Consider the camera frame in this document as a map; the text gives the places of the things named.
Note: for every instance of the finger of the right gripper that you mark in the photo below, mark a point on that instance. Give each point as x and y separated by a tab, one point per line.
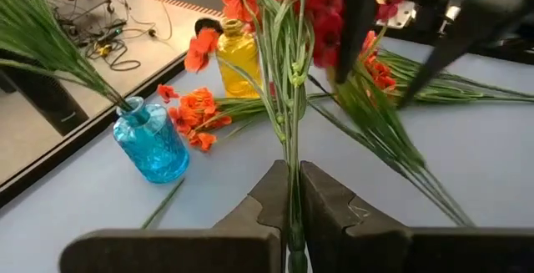
459	35
354	14

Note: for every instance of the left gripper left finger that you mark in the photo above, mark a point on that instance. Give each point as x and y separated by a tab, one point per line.
187	252

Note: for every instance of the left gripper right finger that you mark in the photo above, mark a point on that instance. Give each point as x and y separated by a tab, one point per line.
396	252

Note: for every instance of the pink artificial flower bunch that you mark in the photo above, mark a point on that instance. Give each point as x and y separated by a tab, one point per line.
375	118

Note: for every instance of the purple artificial flower bunch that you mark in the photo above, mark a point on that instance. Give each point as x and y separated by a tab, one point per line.
50	43

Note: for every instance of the blue glass vase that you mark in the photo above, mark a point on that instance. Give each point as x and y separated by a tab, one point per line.
154	148

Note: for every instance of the yellow glass vase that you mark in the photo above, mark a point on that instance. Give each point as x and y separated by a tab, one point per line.
238	64

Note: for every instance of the loose green grass blade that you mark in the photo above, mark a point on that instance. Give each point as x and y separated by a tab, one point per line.
162	204

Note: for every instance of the black clamp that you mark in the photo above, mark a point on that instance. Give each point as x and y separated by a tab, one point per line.
208	24

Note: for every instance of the black tower fan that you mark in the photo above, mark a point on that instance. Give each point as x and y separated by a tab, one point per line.
41	102

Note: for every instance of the silver metal bracket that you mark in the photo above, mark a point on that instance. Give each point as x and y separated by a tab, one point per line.
402	16

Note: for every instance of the black table frame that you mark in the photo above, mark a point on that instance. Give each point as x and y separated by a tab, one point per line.
83	139

